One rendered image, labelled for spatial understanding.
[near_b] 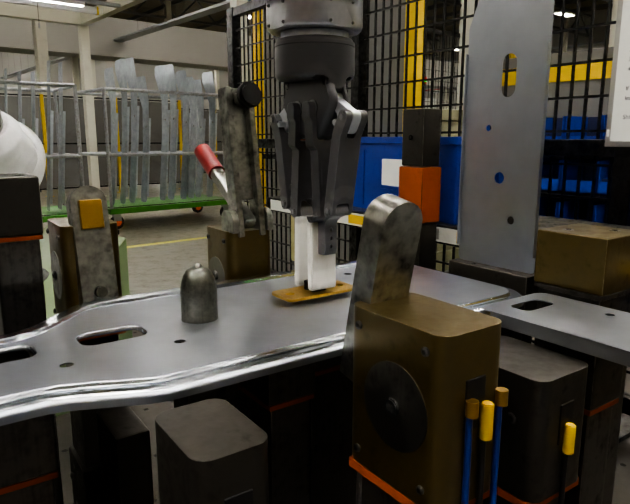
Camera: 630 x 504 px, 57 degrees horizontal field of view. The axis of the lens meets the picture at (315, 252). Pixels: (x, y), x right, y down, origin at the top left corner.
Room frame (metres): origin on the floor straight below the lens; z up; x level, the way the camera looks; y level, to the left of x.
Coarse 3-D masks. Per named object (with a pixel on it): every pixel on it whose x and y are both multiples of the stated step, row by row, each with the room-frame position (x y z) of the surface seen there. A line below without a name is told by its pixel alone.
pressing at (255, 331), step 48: (240, 288) 0.60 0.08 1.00; (432, 288) 0.60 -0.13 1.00; (480, 288) 0.60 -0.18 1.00; (0, 336) 0.44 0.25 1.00; (48, 336) 0.45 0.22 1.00; (144, 336) 0.45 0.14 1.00; (192, 336) 0.45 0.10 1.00; (240, 336) 0.45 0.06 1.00; (288, 336) 0.45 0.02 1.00; (336, 336) 0.45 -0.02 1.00; (0, 384) 0.35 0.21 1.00; (48, 384) 0.35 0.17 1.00; (96, 384) 0.36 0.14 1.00; (144, 384) 0.36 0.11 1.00; (192, 384) 0.37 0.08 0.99
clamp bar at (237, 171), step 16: (224, 96) 0.69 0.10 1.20; (240, 96) 0.67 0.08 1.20; (256, 96) 0.67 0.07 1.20; (224, 112) 0.69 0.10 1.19; (240, 112) 0.70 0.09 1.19; (224, 128) 0.69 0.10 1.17; (240, 128) 0.70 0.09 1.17; (224, 144) 0.69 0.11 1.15; (240, 144) 0.69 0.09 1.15; (256, 144) 0.70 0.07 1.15; (224, 160) 0.69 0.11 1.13; (240, 160) 0.69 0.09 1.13; (256, 160) 0.69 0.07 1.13; (240, 176) 0.69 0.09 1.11; (256, 176) 0.69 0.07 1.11; (240, 192) 0.67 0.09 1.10; (256, 192) 0.69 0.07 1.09; (240, 208) 0.67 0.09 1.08; (256, 208) 0.69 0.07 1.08; (240, 224) 0.67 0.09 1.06; (256, 224) 0.69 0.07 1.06
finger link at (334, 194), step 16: (336, 128) 0.52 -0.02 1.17; (336, 144) 0.52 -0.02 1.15; (352, 144) 0.53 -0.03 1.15; (336, 160) 0.52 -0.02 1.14; (352, 160) 0.53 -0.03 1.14; (336, 176) 0.52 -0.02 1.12; (352, 176) 0.53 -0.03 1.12; (336, 192) 0.53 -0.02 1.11; (352, 192) 0.54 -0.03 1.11; (352, 208) 0.54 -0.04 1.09
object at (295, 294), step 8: (304, 280) 0.57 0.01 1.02; (336, 280) 0.61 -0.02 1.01; (288, 288) 0.57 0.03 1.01; (296, 288) 0.57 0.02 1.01; (304, 288) 0.57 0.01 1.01; (328, 288) 0.57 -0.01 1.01; (336, 288) 0.57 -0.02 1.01; (344, 288) 0.57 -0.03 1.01; (280, 296) 0.54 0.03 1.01; (288, 296) 0.54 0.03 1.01; (296, 296) 0.54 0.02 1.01; (304, 296) 0.54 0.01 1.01; (312, 296) 0.54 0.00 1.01; (320, 296) 0.55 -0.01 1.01
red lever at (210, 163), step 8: (200, 144) 0.78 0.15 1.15; (200, 152) 0.77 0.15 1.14; (208, 152) 0.76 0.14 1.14; (200, 160) 0.76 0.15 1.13; (208, 160) 0.75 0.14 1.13; (216, 160) 0.75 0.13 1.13; (208, 168) 0.74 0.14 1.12; (216, 168) 0.74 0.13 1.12; (216, 176) 0.73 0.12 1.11; (224, 176) 0.74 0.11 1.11; (216, 184) 0.73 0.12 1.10; (224, 184) 0.72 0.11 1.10; (224, 192) 0.71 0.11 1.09; (248, 208) 0.69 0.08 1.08; (248, 216) 0.68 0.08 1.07; (248, 224) 0.68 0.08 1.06
